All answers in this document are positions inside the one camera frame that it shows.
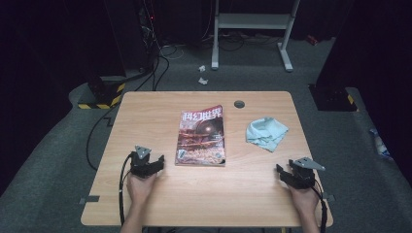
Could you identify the blue white plastic bag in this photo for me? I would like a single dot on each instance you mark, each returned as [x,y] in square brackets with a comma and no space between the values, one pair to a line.
[380,145]

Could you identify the small red floor object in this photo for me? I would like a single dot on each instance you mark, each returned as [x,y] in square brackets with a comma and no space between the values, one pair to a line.
[312,39]

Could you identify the red cover magazine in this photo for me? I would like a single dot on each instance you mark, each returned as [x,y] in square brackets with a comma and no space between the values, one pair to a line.
[200,139]

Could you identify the black stand base yellow mark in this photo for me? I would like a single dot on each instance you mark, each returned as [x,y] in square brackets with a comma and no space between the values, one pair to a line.
[333,98]

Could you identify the crumpled white paper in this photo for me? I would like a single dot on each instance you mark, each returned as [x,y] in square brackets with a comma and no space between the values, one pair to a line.
[202,81]
[201,68]

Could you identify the person's right hand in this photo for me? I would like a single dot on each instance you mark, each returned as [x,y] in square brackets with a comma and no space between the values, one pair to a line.
[306,200]

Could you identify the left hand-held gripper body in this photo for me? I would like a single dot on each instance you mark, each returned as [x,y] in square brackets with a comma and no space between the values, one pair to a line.
[141,166]

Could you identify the person's left hand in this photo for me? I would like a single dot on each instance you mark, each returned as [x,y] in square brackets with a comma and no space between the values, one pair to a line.
[139,189]

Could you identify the white metal stand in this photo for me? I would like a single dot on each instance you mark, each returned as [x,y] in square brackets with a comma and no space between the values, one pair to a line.
[252,21]

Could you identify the black yellow striped stand base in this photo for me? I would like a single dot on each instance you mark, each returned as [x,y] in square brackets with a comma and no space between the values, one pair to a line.
[103,97]

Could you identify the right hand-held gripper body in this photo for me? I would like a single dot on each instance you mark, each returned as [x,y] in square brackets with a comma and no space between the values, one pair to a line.
[302,178]

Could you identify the grey tape strip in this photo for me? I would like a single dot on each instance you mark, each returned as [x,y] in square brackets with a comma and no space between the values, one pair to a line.
[330,197]
[90,199]

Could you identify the grey round table grommet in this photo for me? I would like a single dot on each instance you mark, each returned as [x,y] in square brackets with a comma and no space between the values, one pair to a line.
[239,104]

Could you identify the light blue cleaning cloth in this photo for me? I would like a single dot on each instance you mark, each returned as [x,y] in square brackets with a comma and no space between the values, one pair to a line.
[265,132]

